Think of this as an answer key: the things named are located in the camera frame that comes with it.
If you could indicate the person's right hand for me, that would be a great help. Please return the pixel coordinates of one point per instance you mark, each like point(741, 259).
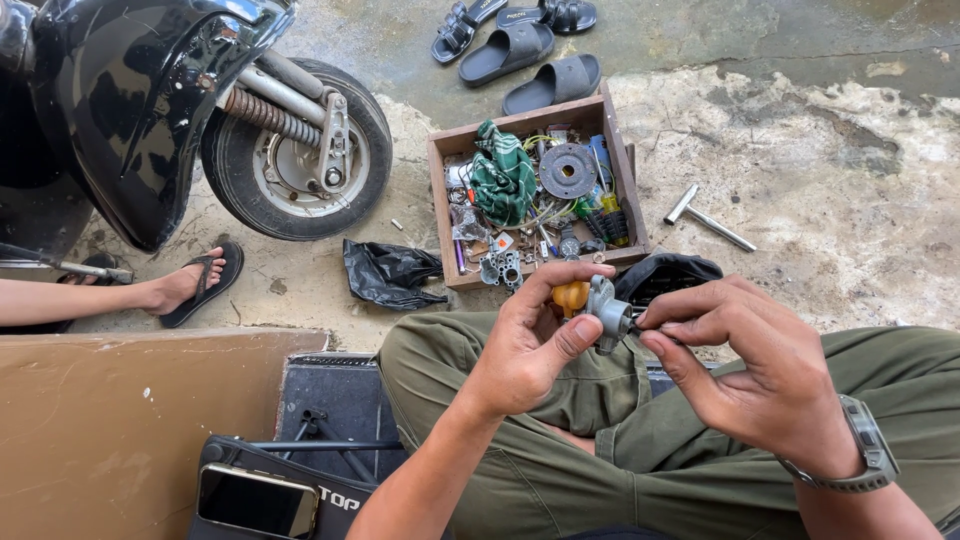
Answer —
point(772, 375)

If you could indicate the person's left hand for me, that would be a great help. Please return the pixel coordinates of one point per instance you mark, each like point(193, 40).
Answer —
point(517, 360)

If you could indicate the grey metal carburetor part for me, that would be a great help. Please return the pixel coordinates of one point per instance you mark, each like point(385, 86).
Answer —
point(611, 311)

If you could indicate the orange plastic float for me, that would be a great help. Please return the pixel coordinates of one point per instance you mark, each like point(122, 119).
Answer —
point(570, 296)

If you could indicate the silver carburetor body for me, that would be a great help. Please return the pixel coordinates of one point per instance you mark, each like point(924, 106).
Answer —
point(504, 270)

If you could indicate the grey wristwatch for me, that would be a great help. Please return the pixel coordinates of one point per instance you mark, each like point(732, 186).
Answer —
point(870, 446)

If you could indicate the clear plastic bag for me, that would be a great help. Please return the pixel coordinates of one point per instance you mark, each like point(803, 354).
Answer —
point(469, 223)

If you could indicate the black fabric bag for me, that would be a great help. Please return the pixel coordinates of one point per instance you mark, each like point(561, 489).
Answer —
point(664, 274)

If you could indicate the olive green trousers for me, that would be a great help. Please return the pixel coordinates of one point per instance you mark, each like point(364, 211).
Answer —
point(637, 450)

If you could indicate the black plastic bag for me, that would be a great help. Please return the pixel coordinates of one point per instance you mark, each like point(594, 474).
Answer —
point(390, 274)

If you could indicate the wooden tool box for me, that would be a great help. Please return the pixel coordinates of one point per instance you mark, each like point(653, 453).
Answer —
point(442, 195)

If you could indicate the black floor mat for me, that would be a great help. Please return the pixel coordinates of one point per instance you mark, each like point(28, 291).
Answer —
point(337, 397)

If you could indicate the green checked cloth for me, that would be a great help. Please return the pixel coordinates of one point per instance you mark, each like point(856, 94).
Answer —
point(502, 176)

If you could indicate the grey metal disc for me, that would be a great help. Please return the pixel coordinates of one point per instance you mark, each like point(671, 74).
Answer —
point(555, 176)

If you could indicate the black tool case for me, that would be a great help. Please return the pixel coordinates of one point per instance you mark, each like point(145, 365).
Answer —
point(345, 499)

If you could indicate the grey slide sandal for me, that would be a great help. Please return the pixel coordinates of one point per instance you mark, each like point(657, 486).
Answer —
point(506, 52)
point(555, 84)

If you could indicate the black smartphone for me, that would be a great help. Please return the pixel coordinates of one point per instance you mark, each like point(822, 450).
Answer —
point(255, 502)

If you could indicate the black flip-flop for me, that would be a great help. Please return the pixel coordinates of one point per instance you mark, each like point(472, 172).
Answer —
point(97, 262)
point(221, 274)

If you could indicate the scooter wheel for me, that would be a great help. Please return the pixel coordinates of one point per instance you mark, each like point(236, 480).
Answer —
point(232, 172)

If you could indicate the rusty shock absorber spring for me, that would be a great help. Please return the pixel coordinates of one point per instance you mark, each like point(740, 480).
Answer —
point(270, 116)

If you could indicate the brown board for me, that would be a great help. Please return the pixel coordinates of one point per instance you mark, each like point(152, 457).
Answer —
point(135, 435)

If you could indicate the metal hand tool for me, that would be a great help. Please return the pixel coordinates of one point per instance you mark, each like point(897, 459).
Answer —
point(75, 268)

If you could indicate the black scooter body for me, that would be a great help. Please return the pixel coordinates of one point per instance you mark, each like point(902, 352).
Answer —
point(127, 112)

